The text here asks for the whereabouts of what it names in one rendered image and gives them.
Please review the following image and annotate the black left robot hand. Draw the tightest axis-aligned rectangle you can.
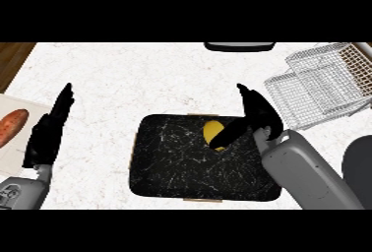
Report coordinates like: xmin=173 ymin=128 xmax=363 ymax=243
xmin=22 ymin=82 xmax=77 ymax=169

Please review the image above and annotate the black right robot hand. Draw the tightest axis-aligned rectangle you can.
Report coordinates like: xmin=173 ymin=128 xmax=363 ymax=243
xmin=208 ymin=83 xmax=285 ymax=150

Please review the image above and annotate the yellow lemon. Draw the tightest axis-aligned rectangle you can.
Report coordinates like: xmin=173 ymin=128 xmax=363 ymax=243
xmin=202 ymin=120 xmax=227 ymax=153

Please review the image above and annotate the black marble tray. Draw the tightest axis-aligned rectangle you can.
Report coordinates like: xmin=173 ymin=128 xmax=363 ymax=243
xmin=128 ymin=113 xmax=283 ymax=203

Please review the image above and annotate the pale cutting board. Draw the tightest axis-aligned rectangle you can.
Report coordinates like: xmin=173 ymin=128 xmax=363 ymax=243
xmin=0 ymin=94 xmax=53 ymax=178

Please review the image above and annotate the orange sweet potato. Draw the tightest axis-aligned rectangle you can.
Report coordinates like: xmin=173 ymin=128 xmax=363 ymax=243
xmin=0 ymin=108 xmax=31 ymax=149

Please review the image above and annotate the dark appliance with pale top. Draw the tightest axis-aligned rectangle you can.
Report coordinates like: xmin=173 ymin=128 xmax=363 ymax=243
xmin=204 ymin=42 xmax=277 ymax=53

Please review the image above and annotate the dark grey rounded object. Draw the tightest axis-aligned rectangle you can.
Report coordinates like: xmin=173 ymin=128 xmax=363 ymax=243
xmin=341 ymin=135 xmax=372 ymax=211

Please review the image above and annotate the white wire tiered basket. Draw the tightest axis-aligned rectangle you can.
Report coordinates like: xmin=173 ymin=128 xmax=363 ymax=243
xmin=263 ymin=42 xmax=372 ymax=131

